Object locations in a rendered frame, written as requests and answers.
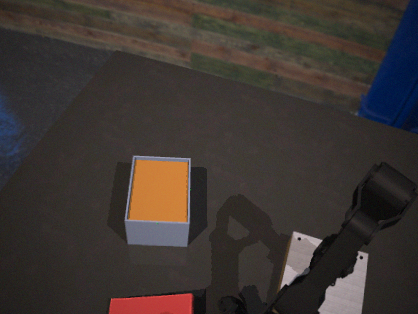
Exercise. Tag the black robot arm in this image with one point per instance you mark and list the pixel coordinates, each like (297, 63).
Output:
(386, 193)

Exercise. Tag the red box lid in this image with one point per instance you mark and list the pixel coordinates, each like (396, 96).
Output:
(168, 304)

